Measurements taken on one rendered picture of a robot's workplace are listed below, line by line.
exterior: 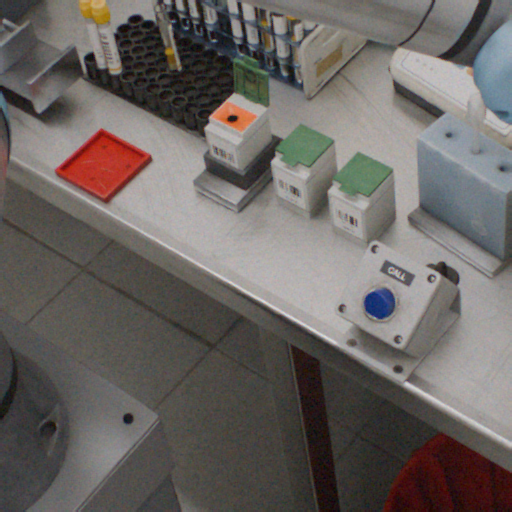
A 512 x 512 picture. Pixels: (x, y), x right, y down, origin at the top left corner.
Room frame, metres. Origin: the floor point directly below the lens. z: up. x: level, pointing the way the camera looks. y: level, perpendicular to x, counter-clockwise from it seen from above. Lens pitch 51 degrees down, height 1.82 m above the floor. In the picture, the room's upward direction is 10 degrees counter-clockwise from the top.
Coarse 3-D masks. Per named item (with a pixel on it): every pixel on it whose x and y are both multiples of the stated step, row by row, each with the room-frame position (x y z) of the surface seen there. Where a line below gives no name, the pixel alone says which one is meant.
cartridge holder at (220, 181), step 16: (272, 144) 0.89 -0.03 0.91; (208, 160) 0.88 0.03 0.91; (256, 160) 0.87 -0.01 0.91; (208, 176) 0.88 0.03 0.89; (224, 176) 0.87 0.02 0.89; (240, 176) 0.86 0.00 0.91; (256, 176) 0.87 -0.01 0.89; (272, 176) 0.88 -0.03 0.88; (208, 192) 0.86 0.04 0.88; (224, 192) 0.86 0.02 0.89; (240, 192) 0.85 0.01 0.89; (256, 192) 0.86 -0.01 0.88; (240, 208) 0.84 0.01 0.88
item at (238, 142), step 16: (240, 96) 0.91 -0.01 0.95; (224, 112) 0.90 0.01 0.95; (240, 112) 0.89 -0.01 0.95; (256, 112) 0.89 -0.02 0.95; (208, 128) 0.89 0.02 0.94; (224, 128) 0.88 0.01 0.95; (240, 128) 0.87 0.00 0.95; (256, 128) 0.88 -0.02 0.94; (208, 144) 0.89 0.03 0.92; (224, 144) 0.87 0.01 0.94; (240, 144) 0.86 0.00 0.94; (256, 144) 0.88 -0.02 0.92; (224, 160) 0.87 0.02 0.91; (240, 160) 0.86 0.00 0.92
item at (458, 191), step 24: (456, 120) 0.81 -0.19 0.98; (432, 144) 0.79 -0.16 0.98; (456, 144) 0.78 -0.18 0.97; (480, 144) 0.78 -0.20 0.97; (432, 168) 0.79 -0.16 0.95; (456, 168) 0.76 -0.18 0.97; (480, 168) 0.75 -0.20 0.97; (504, 168) 0.75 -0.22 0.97; (432, 192) 0.79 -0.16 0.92; (456, 192) 0.76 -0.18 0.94; (480, 192) 0.74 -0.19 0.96; (504, 192) 0.72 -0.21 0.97; (408, 216) 0.79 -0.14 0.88; (432, 216) 0.79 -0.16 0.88; (456, 216) 0.76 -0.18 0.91; (480, 216) 0.74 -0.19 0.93; (504, 216) 0.72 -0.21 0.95; (456, 240) 0.75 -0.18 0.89; (480, 240) 0.74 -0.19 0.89; (504, 240) 0.72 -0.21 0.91; (480, 264) 0.72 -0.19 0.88; (504, 264) 0.72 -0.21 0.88
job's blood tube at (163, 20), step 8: (160, 8) 1.03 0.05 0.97; (160, 16) 1.02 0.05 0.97; (168, 16) 1.02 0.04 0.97; (160, 24) 1.02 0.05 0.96; (168, 24) 1.02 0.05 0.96; (160, 32) 1.02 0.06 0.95; (168, 32) 1.02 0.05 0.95; (168, 40) 1.02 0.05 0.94; (168, 48) 1.02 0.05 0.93; (176, 48) 1.02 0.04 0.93; (168, 56) 1.02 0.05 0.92; (176, 56) 1.02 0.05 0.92; (168, 64) 1.02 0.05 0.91; (176, 64) 1.02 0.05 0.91
